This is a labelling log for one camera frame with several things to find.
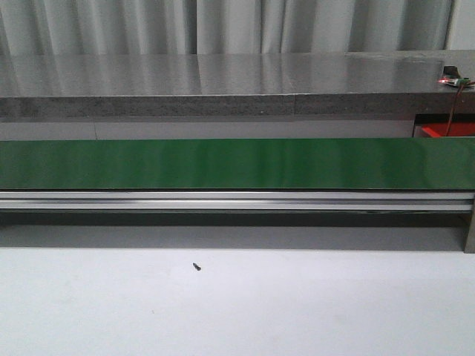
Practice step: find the red plastic tray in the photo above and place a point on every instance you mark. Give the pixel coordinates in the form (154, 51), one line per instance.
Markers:
(436, 130)

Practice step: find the aluminium conveyor frame rail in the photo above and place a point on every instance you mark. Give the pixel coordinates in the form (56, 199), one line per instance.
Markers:
(288, 220)

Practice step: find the green conveyor belt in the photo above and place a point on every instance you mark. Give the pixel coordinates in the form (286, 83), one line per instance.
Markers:
(439, 164)

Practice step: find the grey stone counter shelf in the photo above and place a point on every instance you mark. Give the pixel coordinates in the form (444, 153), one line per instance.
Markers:
(112, 86)

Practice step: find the small green circuit board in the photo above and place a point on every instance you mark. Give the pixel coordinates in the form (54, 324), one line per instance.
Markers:
(456, 82)

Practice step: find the grey pleated curtain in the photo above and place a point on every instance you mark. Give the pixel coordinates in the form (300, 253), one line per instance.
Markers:
(211, 27)

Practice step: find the black sensor module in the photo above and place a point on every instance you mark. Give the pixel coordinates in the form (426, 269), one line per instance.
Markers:
(450, 71)

